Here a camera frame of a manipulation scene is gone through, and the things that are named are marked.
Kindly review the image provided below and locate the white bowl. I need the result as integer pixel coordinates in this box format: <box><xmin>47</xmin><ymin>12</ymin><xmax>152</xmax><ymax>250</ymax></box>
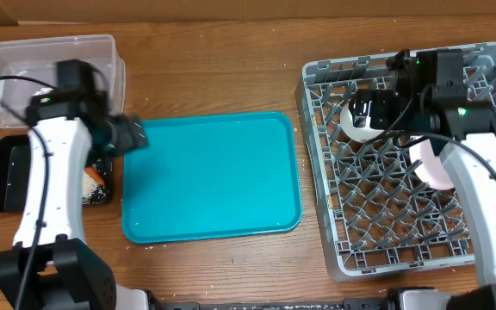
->
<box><xmin>340</xmin><ymin>104</ymin><xmax>384</xmax><ymax>143</ymax></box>

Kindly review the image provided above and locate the orange carrot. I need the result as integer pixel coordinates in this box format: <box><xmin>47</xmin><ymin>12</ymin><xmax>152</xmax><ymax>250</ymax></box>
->
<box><xmin>84</xmin><ymin>166</ymin><xmax>105</xmax><ymax>186</ymax></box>

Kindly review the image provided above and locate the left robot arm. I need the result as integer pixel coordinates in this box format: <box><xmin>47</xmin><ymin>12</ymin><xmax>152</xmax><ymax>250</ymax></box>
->
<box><xmin>0</xmin><ymin>59</ymin><xmax>160</xmax><ymax>309</ymax></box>

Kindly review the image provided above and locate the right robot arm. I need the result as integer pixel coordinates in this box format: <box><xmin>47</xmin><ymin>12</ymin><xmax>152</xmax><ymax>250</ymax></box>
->
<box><xmin>340</xmin><ymin>49</ymin><xmax>496</xmax><ymax>309</ymax></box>

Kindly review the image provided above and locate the grey dishwasher rack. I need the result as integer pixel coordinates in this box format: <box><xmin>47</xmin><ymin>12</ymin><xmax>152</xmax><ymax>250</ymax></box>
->
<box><xmin>295</xmin><ymin>42</ymin><xmax>496</xmax><ymax>282</ymax></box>

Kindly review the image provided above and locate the white rice pile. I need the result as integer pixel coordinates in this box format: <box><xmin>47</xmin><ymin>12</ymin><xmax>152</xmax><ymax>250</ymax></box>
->
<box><xmin>82</xmin><ymin>172</ymin><xmax>109</xmax><ymax>205</ymax></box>

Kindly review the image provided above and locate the teal serving tray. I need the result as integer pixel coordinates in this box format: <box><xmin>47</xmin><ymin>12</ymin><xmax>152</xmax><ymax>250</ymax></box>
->
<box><xmin>122</xmin><ymin>111</ymin><xmax>303</xmax><ymax>244</ymax></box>

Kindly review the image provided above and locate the black plastic tray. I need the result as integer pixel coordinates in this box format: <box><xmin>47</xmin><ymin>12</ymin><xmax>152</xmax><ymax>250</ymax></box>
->
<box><xmin>0</xmin><ymin>134</ymin><xmax>113</xmax><ymax>213</ymax></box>

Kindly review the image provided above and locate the clear plastic bin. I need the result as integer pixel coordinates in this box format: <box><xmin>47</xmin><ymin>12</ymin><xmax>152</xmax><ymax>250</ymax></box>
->
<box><xmin>0</xmin><ymin>34</ymin><xmax>126</xmax><ymax>129</ymax></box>

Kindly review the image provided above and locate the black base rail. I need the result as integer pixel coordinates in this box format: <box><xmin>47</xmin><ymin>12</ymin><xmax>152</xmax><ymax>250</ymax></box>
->
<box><xmin>157</xmin><ymin>286</ymin><xmax>464</xmax><ymax>310</ymax></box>

